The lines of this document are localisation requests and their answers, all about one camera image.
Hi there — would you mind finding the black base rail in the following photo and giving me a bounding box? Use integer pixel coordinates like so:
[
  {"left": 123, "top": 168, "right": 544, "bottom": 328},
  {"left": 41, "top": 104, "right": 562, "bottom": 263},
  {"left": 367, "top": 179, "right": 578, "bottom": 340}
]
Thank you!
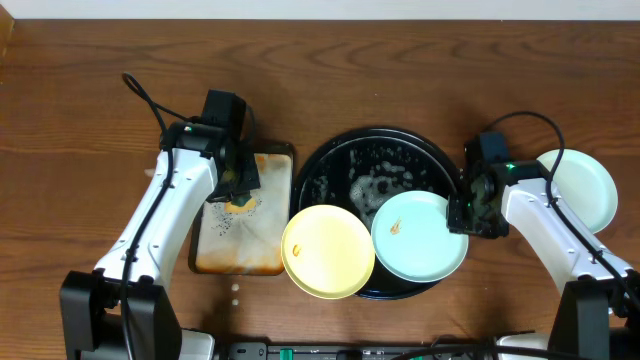
[{"left": 219, "top": 341, "right": 501, "bottom": 360}]

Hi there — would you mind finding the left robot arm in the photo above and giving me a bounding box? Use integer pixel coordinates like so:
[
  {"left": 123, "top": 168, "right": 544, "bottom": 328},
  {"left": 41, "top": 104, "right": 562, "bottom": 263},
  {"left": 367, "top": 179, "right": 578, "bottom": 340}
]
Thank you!
[{"left": 60, "top": 90, "right": 260, "bottom": 359}]

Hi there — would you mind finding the green and yellow sponge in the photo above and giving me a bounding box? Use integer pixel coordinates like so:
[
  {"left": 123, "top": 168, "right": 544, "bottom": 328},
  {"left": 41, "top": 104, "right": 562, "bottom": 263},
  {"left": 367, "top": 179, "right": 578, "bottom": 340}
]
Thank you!
[{"left": 224, "top": 195, "right": 257, "bottom": 214}]

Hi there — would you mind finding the mint plate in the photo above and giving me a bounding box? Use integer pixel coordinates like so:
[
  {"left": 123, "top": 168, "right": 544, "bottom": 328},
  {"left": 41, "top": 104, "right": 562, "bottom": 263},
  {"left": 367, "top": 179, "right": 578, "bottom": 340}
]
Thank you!
[
  {"left": 553, "top": 149, "right": 618, "bottom": 233},
  {"left": 371, "top": 191, "right": 469, "bottom": 283}
]

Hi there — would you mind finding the yellow plate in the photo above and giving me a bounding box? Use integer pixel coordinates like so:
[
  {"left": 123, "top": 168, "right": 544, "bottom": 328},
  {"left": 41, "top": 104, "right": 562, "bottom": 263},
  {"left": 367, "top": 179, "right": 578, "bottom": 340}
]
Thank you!
[{"left": 281, "top": 205, "right": 376, "bottom": 300}]

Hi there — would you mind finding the round black tray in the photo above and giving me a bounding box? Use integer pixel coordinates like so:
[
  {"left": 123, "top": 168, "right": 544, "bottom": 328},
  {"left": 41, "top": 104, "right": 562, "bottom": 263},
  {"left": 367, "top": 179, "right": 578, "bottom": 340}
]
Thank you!
[{"left": 291, "top": 128, "right": 461, "bottom": 300}]

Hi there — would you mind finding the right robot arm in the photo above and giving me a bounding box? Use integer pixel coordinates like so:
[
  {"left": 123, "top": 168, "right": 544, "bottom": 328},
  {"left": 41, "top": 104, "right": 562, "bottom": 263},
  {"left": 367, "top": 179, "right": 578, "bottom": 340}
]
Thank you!
[{"left": 446, "top": 132, "right": 639, "bottom": 359}]

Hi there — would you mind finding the rectangular soapy black tray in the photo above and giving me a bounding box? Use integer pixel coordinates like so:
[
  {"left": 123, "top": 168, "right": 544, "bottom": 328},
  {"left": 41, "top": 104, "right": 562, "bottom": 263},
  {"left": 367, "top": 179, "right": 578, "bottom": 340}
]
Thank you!
[{"left": 189, "top": 143, "right": 294, "bottom": 276}]

